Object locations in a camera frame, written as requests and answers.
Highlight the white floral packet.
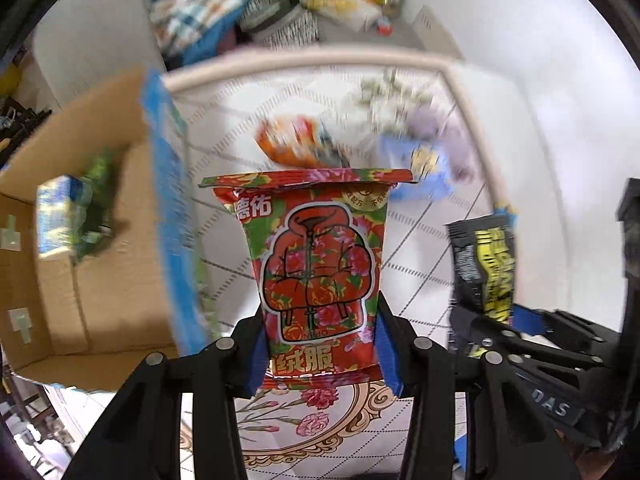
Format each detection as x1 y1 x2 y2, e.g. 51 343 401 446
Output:
357 69 435 133

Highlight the red floral wipes packet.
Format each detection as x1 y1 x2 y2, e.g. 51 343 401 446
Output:
199 167 416 392

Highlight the plaid cloth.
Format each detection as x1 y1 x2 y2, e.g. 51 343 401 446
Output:
139 0 308 58

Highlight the blue yellow packet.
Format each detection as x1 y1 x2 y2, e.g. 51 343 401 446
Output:
377 132 453 203

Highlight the yellow white packet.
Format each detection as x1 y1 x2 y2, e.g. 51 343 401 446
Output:
304 0 383 32

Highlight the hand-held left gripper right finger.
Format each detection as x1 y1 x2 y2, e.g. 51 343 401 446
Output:
376 294 584 480

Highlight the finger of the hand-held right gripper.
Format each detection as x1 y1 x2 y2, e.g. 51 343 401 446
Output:
447 306 610 378
512 304 623 357

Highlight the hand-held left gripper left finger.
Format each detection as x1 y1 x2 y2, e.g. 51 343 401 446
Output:
65 309 267 480

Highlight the orange snack packet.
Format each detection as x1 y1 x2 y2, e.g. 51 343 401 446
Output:
256 114 326 168

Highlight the blue green tissue packet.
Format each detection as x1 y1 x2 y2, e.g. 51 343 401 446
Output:
36 174 86 258

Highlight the pale purple packet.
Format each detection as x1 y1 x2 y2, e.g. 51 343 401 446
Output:
407 102 478 183

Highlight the white patterned floral tablecloth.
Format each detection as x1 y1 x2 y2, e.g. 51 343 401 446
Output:
172 62 488 468

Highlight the grey patterned container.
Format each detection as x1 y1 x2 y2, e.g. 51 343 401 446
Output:
247 2 321 52

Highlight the cardboard box with blue outside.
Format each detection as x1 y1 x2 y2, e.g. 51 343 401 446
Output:
0 67 223 392

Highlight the black yellow snack packet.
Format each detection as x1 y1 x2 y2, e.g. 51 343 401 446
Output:
446 209 521 328

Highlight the beige sofa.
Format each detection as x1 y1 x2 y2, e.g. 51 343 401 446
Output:
31 0 168 113

